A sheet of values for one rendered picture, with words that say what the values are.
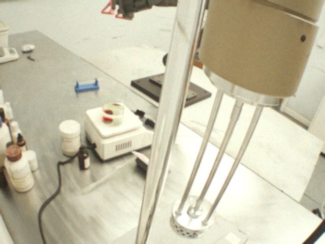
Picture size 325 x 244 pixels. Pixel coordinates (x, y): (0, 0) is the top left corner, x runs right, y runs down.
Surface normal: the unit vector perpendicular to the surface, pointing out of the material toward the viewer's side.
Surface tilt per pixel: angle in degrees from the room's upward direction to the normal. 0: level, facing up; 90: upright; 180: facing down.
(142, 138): 90
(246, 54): 90
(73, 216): 0
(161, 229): 0
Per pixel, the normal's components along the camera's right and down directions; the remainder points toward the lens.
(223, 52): -0.78, 0.24
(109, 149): 0.59, 0.53
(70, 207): 0.16, -0.82
